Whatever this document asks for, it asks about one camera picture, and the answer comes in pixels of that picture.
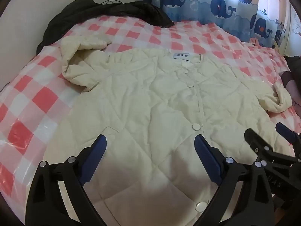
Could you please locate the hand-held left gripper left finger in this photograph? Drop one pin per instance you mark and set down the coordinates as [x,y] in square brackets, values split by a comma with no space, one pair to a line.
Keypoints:
[94,156]

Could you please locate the pink white checkered bed cover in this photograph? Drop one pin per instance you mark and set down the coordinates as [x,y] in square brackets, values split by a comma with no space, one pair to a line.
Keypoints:
[35,91]

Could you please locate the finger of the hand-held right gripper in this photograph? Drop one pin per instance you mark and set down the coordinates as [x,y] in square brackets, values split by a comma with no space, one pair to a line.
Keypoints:
[256,139]
[285,130]

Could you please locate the white wardrobe door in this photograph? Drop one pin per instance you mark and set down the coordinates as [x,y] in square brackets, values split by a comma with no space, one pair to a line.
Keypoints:
[288,28]

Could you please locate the cream quilted jacket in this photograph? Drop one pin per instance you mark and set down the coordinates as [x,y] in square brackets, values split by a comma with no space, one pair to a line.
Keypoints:
[145,94]

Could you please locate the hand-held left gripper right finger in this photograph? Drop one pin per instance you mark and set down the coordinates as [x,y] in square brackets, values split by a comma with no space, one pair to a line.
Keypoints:
[207,160]

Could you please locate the black padded jacket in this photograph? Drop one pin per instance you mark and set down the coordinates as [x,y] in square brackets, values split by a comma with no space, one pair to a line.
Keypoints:
[70,11]

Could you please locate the dark clothes pile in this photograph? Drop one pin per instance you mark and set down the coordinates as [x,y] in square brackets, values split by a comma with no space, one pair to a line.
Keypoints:
[296,94]

